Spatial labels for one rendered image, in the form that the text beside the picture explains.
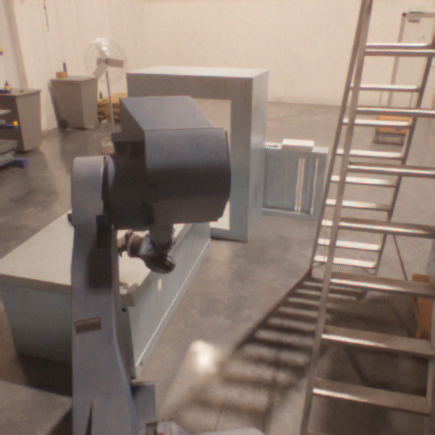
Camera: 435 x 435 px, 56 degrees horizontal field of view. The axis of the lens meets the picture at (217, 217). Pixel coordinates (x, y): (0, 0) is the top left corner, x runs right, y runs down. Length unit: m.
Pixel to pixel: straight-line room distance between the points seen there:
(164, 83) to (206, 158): 2.78
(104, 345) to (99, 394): 0.13
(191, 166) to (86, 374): 0.63
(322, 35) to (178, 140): 10.27
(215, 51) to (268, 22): 1.58
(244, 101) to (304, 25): 7.83
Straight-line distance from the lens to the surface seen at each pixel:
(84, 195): 1.24
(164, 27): 12.44
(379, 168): 1.74
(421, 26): 11.34
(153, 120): 1.29
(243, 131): 3.72
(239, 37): 11.71
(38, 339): 2.98
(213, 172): 1.15
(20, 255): 2.91
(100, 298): 1.22
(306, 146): 4.38
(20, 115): 7.37
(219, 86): 3.71
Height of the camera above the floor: 2.00
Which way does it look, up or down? 26 degrees down
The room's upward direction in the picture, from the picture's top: straight up
